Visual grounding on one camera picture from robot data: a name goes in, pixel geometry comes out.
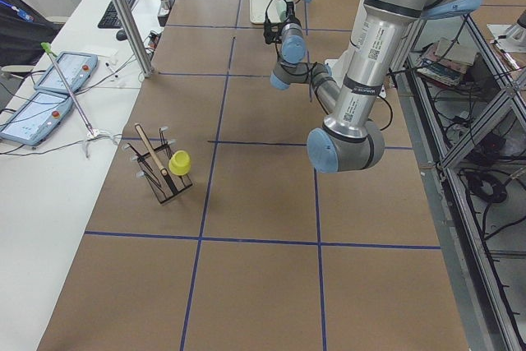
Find yellow cup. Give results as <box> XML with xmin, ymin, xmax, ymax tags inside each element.
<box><xmin>168</xmin><ymin>150</ymin><xmax>191</xmax><ymax>176</ymax></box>

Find upper teach pendant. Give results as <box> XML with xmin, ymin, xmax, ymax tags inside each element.
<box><xmin>34</xmin><ymin>51</ymin><xmax>98</xmax><ymax>95</ymax></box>

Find stack of books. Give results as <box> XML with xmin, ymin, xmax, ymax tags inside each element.
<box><xmin>416</xmin><ymin>38</ymin><xmax>478</xmax><ymax>87</ymax></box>

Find black keyboard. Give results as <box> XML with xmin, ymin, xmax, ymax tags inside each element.
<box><xmin>97</xmin><ymin>0</ymin><xmax>141</xmax><ymax>30</ymax></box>

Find pink rod with green tip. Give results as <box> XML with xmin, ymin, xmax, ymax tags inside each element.
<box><xmin>40</xmin><ymin>42</ymin><xmax>100</xmax><ymax>140</ymax></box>

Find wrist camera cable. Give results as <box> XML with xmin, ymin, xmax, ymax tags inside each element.
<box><xmin>262</xmin><ymin>0</ymin><xmax>288</xmax><ymax>56</ymax></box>

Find light green cup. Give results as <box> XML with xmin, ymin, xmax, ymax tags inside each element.
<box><xmin>267</xmin><ymin>0</ymin><xmax>287</xmax><ymax>23</ymax></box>

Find silver metal cup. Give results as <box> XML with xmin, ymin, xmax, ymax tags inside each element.
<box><xmin>158</xmin><ymin>0</ymin><xmax>171</xmax><ymax>18</ymax></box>

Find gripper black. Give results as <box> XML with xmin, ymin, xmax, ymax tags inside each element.
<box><xmin>279</xmin><ymin>0</ymin><xmax>301</xmax><ymax>39</ymax></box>

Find teach pendant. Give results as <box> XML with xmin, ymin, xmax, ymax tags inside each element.
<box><xmin>34</xmin><ymin>51</ymin><xmax>98</xmax><ymax>95</ymax></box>
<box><xmin>1</xmin><ymin>90</ymin><xmax>73</xmax><ymax>146</ymax></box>

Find grey computer mouse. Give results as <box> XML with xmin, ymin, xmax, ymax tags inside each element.
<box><xmin>115</xmin><ymin>29</ymin><xmax>127</xmax><ymax>41</ymax></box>

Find cream bear tray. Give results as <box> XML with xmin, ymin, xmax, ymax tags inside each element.
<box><xmin>249</xmin><ymin>0</ymin><xmax>272</xmax><ymax>25</ymax></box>

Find lower teach pendant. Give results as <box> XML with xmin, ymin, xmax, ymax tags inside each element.
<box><xmin>1</xmin><ymin>90</ymin><xmax>73</xmax><ymax>146</ymax></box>

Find black wire cup rack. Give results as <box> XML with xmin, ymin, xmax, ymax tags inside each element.
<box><xmin>123</xmin><ymin>122</ymin><xmax>193</xmax><ymax>205</ymax></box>

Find aluminium frame post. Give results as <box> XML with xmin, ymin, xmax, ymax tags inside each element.
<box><xmin>111</xmin><ymin>0</ymin><xmax>154</xmax><ymax>78</ymax></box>

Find lower orange connector board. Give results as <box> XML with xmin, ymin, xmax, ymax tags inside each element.
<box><xmin>148</xmin><ymin>31</ymin><xmax>161</xmax><ymax>49</ymax></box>

